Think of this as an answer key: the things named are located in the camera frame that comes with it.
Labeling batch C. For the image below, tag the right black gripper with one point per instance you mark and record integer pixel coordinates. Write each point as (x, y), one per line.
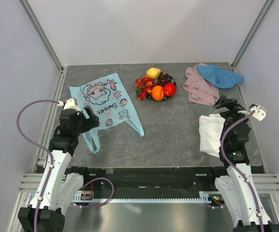
(234, 108)

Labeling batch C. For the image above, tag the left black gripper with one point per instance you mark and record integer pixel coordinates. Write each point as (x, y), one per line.
(90, 123)

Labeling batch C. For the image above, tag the light blue plastic bag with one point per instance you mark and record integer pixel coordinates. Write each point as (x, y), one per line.
(109, 100)

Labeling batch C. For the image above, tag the orange fruit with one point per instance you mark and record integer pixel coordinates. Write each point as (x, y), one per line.
(157, 93)

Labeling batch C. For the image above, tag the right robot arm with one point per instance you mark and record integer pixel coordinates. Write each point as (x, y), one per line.
(237, 187)

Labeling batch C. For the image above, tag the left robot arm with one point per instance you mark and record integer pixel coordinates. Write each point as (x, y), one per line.
(46, 210)

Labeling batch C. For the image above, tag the mauve pink cloth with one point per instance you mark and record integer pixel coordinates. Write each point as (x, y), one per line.
(199, 90)

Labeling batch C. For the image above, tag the blue cloth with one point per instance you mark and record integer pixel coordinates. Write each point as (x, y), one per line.
(220, 78)

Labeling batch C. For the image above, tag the white printed t-shirt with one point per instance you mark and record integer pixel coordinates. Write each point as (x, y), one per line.
(210, 130)

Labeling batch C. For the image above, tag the red apple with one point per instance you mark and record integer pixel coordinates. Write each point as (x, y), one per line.
(169, 89)

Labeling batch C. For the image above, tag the purple grape bunch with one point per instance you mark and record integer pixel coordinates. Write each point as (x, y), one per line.
(163, 79)

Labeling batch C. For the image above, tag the red lychee bunch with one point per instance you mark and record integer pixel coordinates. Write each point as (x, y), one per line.
(144, 87)

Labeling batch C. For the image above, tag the black round plate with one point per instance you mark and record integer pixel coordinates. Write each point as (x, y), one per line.
(146, 84)

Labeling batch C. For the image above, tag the yellow pear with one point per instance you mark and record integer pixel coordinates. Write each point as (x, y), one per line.
(153, 72)

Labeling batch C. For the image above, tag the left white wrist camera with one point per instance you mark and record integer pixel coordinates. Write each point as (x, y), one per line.
(70, 103)

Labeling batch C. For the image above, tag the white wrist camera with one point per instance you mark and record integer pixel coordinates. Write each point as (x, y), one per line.
(70, 103)
(255, 111)

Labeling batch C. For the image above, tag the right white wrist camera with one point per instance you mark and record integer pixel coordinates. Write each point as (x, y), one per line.
(255, 111)

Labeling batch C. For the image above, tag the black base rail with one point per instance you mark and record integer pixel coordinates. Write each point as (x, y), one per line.
(186, 178)

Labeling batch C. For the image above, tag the white slotted cable duct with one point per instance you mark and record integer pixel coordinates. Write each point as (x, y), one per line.
(203, 198)

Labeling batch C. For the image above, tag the right aluminium frame post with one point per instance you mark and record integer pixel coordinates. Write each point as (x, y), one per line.
(252, 32)

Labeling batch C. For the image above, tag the aluminium frame post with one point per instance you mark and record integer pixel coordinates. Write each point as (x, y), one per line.
(41, 34)
(252, 32)

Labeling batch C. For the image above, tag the left aluminium frame post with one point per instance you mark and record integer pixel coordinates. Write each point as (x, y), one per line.
(41, 34)

